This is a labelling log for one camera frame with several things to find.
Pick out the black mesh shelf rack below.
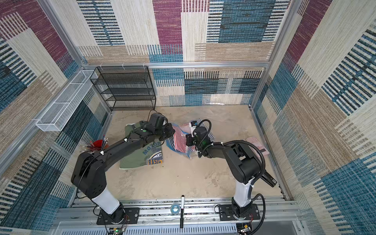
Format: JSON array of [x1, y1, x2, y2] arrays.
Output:
[[90, 66, 156, 112]]

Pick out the clear vacuum bag blue zip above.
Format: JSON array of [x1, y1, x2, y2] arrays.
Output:
[[167, 119, 214, 159]]

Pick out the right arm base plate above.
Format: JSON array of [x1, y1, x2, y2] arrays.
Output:
[[214, 203, 261, 221]]

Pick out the pens in red cup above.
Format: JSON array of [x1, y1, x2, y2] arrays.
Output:
[[81, 136, 109, 152]]

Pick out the navy white striped tank top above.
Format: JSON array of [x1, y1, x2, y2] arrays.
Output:
[[193, 119, 214, 141]]

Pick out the blue tape roll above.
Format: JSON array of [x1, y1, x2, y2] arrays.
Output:
[[170, 203, 181, 215]]

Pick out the white wire wall basket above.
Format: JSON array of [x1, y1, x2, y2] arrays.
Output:
[[36, 70, 94, 132]]

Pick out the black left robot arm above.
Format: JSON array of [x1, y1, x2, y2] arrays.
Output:
[[71, 113, 175, 224]]

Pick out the red cup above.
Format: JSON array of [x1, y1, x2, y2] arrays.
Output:
[[89, 140, 108, 151]]

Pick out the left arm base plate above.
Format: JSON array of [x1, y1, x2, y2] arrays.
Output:
[[97, 208, 140, 226]]

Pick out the black marker pen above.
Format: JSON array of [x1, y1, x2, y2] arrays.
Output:
[[180, 195, 185, 229]]

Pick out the green patterned garment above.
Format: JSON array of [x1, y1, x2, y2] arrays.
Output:
[[119, 139, 163, 170]]

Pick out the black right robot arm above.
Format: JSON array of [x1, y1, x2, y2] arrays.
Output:
[[186, 127, 277, 221]]

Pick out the red white striped tank top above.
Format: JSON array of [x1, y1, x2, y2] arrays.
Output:
[[171, 122, 193, 157]]

